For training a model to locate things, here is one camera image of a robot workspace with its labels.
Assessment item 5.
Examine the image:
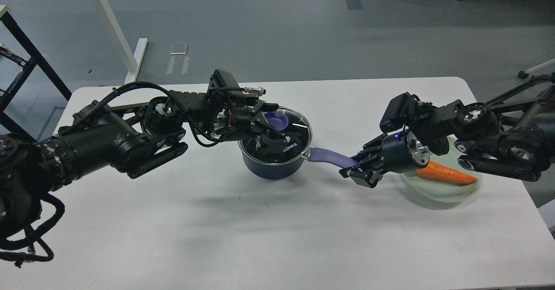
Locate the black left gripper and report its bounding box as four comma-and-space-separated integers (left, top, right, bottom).
217, 101, 289, 153

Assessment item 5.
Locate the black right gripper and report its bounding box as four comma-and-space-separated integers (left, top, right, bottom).
339, 131, 431, 189

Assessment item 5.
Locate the glass lid with blue knob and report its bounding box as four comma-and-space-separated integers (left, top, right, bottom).
238, 108, 313, 165

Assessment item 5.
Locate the blue saucepan with handle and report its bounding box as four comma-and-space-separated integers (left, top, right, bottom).
238, 107, 384, 182

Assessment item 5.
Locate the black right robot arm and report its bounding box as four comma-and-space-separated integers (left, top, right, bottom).
339, 75, 555, 189

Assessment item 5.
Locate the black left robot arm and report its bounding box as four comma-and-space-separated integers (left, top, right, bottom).
0, 69, 293, 267

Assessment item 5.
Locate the orange toy carrot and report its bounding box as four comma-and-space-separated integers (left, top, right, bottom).
414, 160, 478, 186

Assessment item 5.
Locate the translucent green plate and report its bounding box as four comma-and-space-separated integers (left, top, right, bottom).
401, 137, 482, 203

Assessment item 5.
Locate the white stand leg with caster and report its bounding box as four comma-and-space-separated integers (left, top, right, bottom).
517, 59, 555, 79

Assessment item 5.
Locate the black metal rack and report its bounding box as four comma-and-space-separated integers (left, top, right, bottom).
0, 5, 72, 142

